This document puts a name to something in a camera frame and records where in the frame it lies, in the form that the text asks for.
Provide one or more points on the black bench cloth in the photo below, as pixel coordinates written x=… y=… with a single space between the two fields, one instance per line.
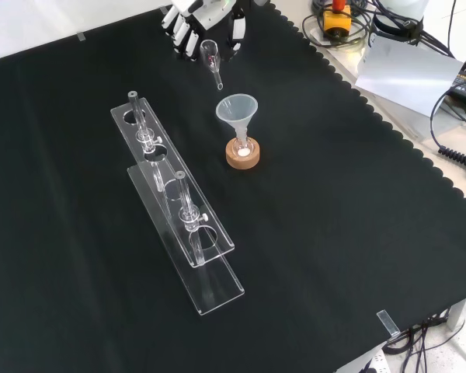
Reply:
x=318 y=217

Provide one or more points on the clear cloth clip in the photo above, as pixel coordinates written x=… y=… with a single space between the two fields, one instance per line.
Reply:
x=388 y=323
x=81 y=37

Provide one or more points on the clear acrylic funnel stand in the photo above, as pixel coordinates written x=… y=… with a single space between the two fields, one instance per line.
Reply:
x=171 y=210

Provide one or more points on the small round-bottom glass flask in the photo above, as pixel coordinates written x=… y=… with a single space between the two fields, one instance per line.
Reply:
x=242 y=149

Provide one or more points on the translucent plastic funnel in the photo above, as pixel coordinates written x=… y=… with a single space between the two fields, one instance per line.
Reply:
x=237 y=110

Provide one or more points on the white power strip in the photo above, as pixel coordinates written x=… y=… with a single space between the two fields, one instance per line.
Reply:
x=374 y=363

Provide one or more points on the yellow stop button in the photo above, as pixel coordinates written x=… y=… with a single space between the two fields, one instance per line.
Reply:
x=336 y=19

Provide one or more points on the pale board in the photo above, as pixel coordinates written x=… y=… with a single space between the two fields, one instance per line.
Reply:
x=404 y=77

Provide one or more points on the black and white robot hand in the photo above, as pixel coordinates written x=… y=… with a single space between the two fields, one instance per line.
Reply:
x=202 y=15

